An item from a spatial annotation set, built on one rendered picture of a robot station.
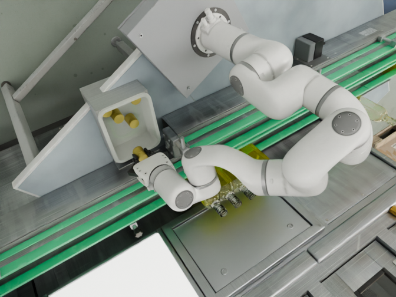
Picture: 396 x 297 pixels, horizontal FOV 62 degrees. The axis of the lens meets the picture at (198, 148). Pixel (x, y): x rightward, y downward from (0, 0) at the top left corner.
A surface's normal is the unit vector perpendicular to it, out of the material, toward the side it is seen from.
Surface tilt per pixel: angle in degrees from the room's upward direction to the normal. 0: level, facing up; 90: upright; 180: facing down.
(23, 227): 90
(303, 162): 78
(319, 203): 90
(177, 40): 2
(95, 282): 90
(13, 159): 90
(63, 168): 0
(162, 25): 2
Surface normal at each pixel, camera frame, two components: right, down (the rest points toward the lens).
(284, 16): 0.53, 0.55
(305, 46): -0.84, 0.43
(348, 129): -0.38, -0.25
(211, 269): -0.10, -0.71
